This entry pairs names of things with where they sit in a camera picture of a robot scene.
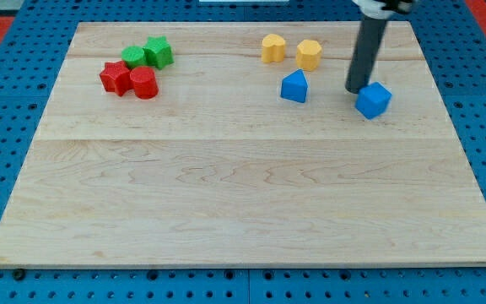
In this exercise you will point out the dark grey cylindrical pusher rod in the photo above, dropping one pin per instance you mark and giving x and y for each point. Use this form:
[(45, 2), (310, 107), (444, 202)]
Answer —
[(367, 45)]

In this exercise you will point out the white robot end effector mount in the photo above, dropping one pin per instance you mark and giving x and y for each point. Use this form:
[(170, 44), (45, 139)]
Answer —
[(384, 9)]

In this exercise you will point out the blue triangle block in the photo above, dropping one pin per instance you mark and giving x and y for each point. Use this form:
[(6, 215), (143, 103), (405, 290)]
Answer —
[(294, 87)]

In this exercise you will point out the blue cube block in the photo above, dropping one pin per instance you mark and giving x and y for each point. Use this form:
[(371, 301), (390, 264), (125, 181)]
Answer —
[(373, 100)]

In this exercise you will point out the yellow hexagon block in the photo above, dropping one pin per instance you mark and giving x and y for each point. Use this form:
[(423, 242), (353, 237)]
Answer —
[(308, 55)]

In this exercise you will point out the yellow heart block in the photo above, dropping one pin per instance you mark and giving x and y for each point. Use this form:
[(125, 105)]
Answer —
[(273, 48)]

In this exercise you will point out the wooden board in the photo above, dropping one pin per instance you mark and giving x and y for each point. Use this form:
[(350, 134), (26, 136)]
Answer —
[(219, 171)]

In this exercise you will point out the green star block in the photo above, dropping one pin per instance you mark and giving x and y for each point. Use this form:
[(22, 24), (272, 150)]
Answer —
[(158, 52)]

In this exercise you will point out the red cylinder block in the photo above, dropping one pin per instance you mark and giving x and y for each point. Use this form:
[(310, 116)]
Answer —
[(144, 82)]

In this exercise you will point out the green cylinder block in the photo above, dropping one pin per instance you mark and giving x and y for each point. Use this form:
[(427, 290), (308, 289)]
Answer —
[(134, 56)]

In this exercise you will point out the red star block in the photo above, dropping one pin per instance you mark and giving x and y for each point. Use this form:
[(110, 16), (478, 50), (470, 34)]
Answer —
[(115, 78)]

